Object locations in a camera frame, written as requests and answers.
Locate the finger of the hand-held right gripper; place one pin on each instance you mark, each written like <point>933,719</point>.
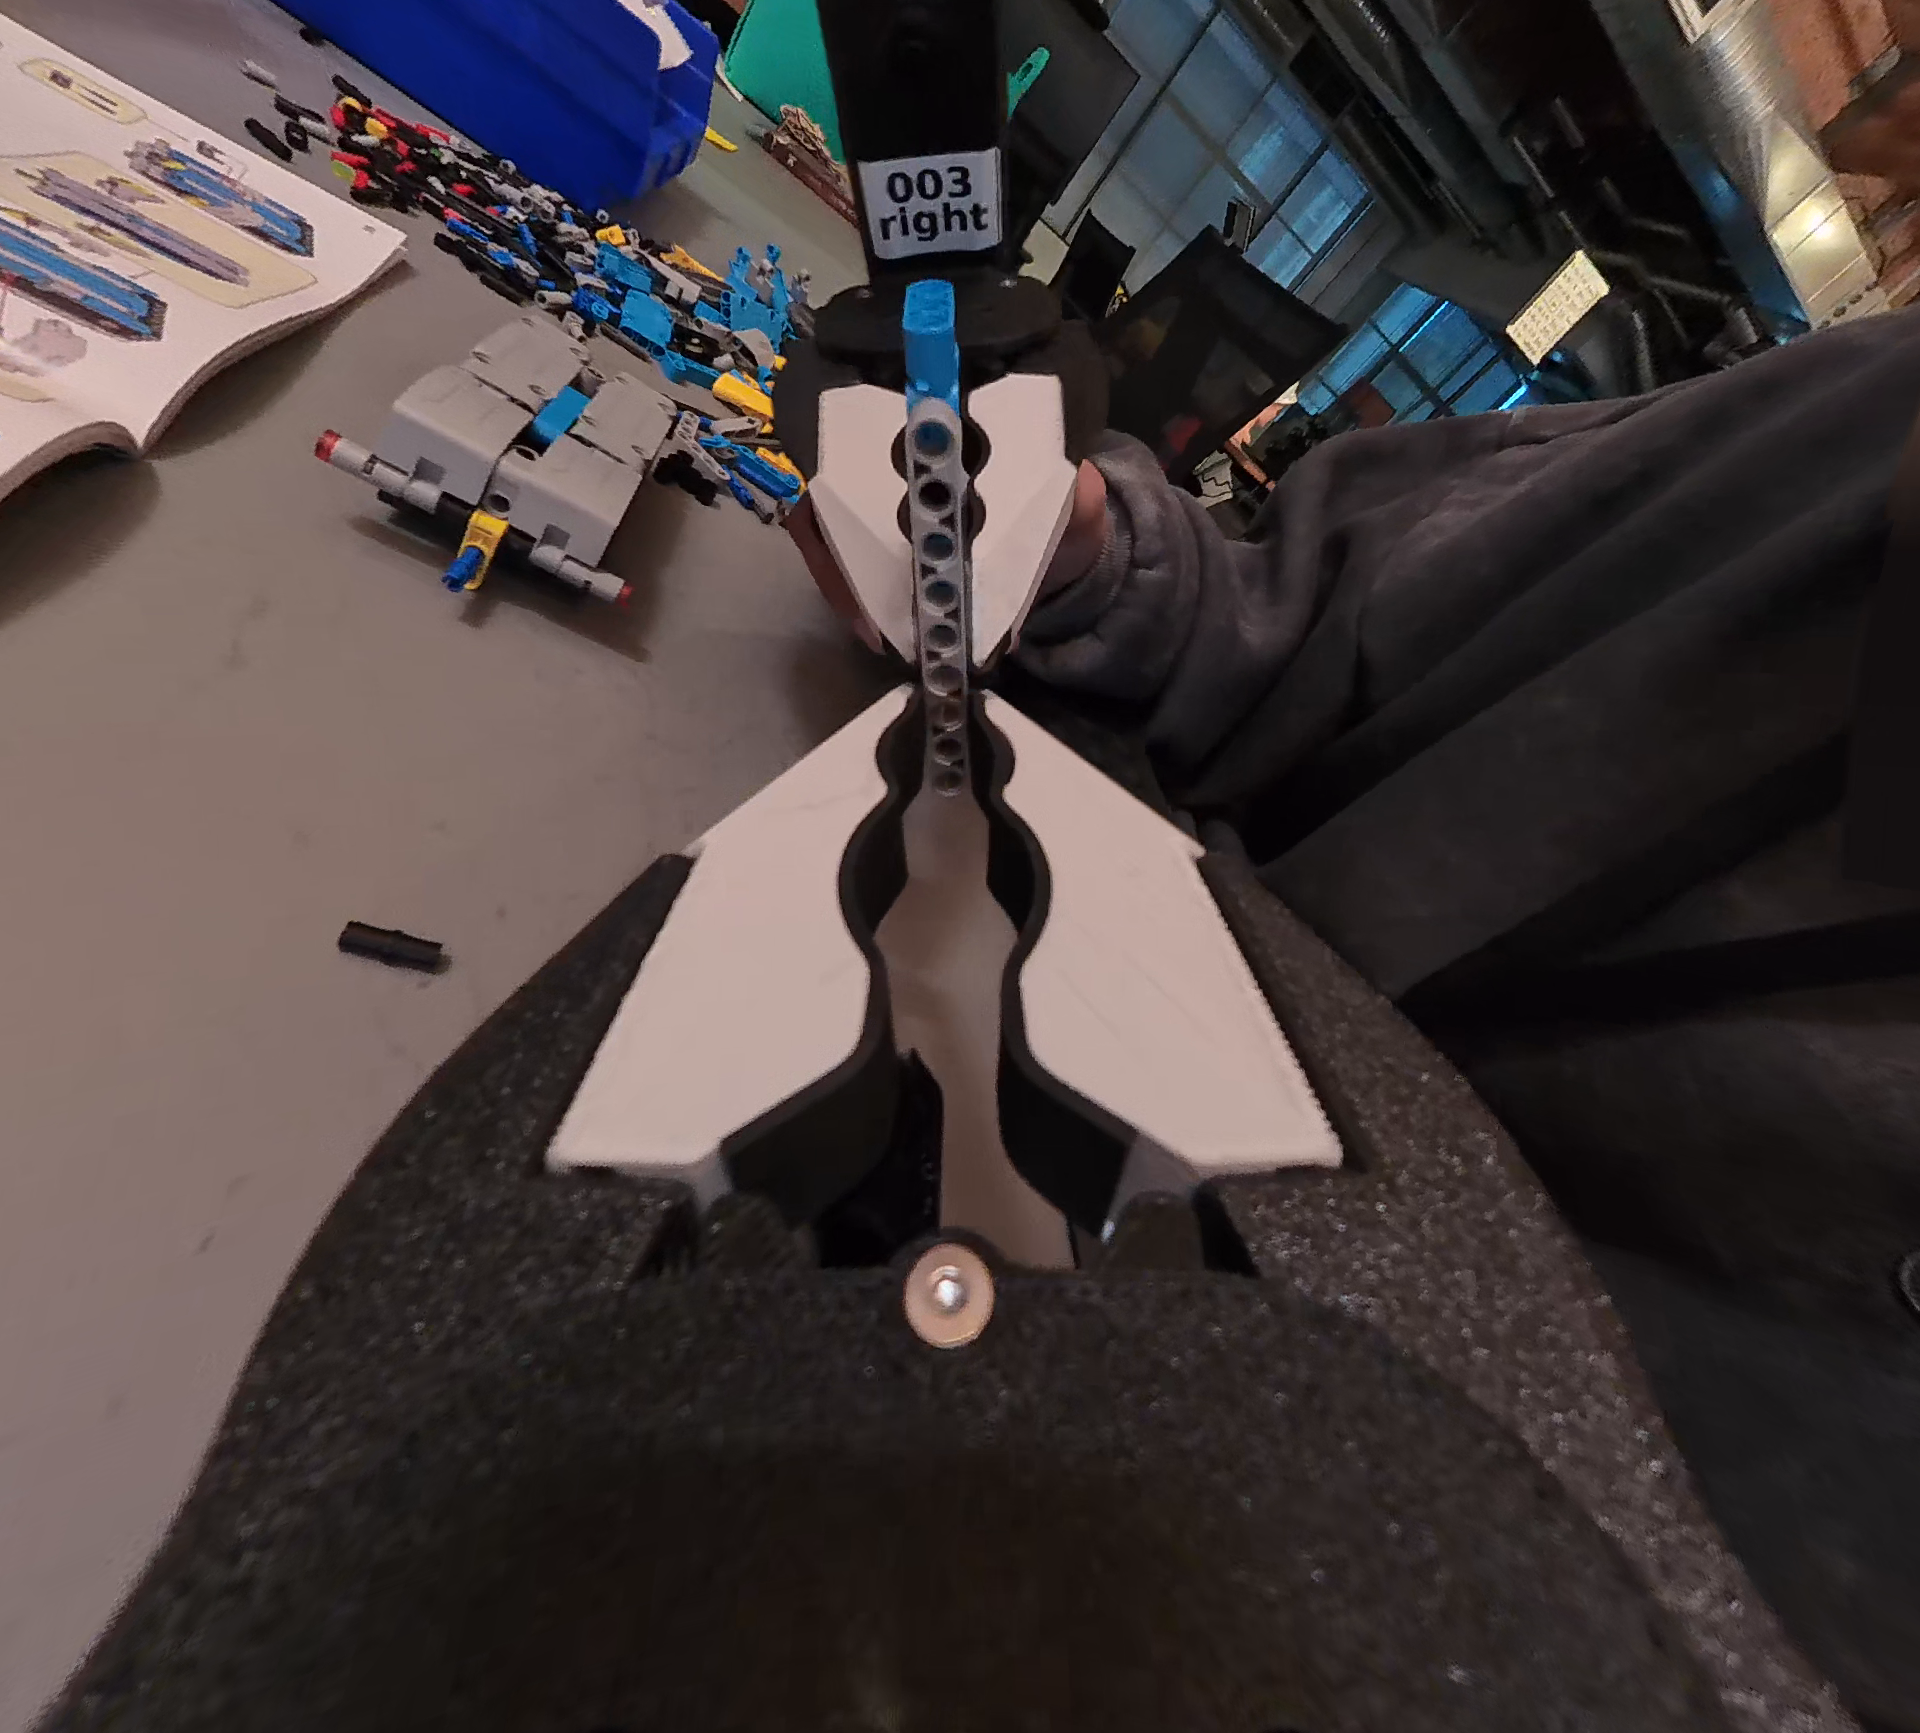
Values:
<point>865,489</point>
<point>1026,489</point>

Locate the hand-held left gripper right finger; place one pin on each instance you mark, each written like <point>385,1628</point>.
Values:
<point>1171,998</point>

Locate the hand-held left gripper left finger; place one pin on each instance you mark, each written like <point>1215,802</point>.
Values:
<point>721,998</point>

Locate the grey perforated building beam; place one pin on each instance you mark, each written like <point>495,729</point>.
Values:
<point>939,463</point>

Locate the blue perforated building beam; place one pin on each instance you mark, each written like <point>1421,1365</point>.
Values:
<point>931,340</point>

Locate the grey desk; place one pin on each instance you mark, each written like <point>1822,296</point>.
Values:
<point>300,788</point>

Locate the person's right hand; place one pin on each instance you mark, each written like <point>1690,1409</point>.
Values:
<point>1081,551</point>

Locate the teal felt bag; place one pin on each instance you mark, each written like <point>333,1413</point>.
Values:
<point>780,39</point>

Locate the brown wooden model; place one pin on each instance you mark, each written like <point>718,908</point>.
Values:
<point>810,150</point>

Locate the large black display screen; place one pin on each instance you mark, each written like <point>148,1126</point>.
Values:
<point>1081,82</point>

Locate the black mesh office chair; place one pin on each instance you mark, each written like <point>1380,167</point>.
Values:
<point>1201,352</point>

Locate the pile of small building pieces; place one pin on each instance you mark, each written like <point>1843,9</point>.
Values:
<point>631,281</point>

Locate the black connector pin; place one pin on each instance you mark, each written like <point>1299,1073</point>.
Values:
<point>395,946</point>

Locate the grey black motor block assembly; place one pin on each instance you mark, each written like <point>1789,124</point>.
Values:
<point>495,442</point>

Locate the white printed sheet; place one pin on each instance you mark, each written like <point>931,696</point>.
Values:
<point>1559,304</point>

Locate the person's dark jacket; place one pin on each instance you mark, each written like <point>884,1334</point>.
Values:
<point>1725,1239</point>

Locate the open instruction booklet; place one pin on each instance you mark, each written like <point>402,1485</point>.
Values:
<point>90,309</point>

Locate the silver ventilation duct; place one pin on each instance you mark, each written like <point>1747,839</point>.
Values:
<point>1768,144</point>

